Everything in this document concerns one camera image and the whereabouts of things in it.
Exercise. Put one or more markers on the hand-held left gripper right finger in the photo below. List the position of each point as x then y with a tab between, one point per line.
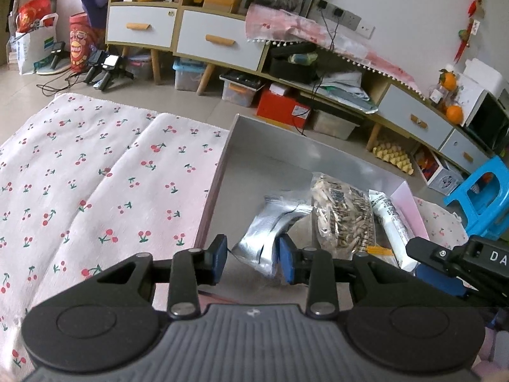
287	260

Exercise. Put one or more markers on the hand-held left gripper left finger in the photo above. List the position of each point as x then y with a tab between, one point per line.
219	258

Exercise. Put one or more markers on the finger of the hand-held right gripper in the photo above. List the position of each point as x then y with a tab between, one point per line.
437	280
429	252

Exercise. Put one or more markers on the silver foil packet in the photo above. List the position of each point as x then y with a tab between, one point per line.
262	230

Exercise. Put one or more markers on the clear rice cracker roll packet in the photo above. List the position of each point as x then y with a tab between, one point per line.
393	223

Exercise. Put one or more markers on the sunflower seed packet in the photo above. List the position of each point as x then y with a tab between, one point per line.
342	215

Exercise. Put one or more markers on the pink cardboard box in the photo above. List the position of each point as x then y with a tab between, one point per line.
270	155

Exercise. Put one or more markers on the blue plastic stool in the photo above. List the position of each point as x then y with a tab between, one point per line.
493	211

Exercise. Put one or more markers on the white printed carton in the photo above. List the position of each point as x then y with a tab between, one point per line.
445	179

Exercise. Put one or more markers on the yellow egg tray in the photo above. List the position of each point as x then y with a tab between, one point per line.
393	157

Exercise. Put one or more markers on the orange fruit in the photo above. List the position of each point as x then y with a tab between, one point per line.
455	114
449	81

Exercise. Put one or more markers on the black microwave oven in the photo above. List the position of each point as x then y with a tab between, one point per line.
489	123

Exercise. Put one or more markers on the clear storage box beige contents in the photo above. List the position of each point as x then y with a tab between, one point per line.
332	125

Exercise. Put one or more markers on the cherry print tablecloth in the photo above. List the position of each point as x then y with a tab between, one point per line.
99	175

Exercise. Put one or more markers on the red box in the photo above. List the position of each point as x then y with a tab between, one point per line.
280	109

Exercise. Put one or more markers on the clear storage box dark contents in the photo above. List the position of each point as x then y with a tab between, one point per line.
238	91

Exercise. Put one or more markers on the small white box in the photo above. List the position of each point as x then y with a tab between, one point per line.
281	89

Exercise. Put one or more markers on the stack of papers and bags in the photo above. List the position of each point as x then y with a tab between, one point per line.
346	91

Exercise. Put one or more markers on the blue lid storage box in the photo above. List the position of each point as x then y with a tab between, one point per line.
189	75

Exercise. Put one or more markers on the white foam box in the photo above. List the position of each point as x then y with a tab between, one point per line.
483	73

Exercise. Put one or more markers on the black box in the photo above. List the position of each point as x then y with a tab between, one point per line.
292	71

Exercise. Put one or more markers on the green yellow bundle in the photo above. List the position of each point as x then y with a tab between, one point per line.
302	59

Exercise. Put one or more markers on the black handheld device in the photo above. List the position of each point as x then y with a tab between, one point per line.
111	63
94	61
57	51

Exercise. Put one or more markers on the pink printed cloth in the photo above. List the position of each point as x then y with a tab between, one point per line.
302	28

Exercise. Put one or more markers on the red hanging ornament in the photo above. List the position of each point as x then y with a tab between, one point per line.
473	8

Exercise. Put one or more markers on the white round base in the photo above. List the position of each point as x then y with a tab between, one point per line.
51	71

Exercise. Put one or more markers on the white shopping bag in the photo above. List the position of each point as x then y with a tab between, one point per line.
32	51

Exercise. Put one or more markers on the red gift bag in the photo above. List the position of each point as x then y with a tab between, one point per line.
34	14

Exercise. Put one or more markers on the white wall sockets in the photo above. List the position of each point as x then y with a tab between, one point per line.
350	18

